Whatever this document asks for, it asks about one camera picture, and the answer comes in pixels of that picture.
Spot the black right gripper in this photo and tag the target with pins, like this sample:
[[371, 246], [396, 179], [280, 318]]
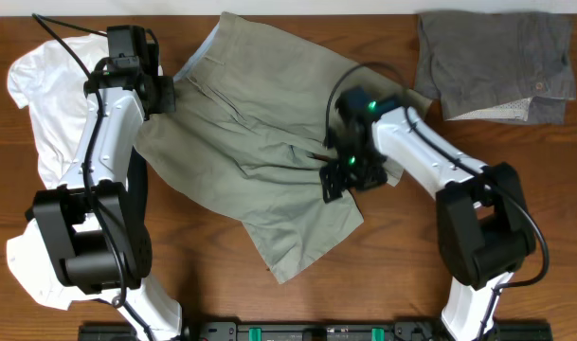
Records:
[[333, 179]]

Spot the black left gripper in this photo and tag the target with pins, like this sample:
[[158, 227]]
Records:
[[168, 102]]

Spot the khaki green shorts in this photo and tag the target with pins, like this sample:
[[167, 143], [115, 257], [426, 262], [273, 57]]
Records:
[[246, 138]]

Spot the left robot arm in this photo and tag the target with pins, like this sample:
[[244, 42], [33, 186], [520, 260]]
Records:
[[92, 223]]

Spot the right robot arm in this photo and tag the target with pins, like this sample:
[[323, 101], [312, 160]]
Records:
[[484, 229]]

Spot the white shirt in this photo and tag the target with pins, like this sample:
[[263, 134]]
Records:
[[49, 83]]

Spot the folded grey shorts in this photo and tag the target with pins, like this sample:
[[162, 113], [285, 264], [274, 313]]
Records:
[[512, 67]]

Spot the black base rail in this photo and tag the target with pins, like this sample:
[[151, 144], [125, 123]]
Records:
[[402, 330]]

